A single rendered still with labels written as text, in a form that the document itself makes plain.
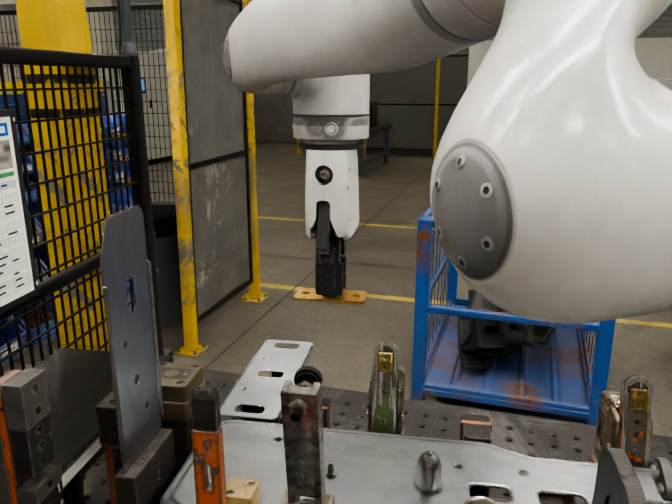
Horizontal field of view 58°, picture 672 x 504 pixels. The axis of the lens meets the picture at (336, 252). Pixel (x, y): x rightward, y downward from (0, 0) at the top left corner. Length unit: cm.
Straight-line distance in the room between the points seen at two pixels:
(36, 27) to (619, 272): 122
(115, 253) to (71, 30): 63
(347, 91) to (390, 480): 49
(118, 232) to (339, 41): 40
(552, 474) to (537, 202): 70
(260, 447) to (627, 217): 74
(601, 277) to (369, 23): 32
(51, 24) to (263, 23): 80
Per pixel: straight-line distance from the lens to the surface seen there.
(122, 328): 82
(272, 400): 101
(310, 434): 61
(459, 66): 1251
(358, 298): 71
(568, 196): 22
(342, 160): 64
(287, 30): 55
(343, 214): 65
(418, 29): 45
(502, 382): 296
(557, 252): 22
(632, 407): 95
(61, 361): 117
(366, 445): 90
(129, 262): 82
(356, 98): 65
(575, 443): 155
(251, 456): 89
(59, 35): 131
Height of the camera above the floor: 150
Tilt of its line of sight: 16 degrees down
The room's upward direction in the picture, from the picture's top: straight up
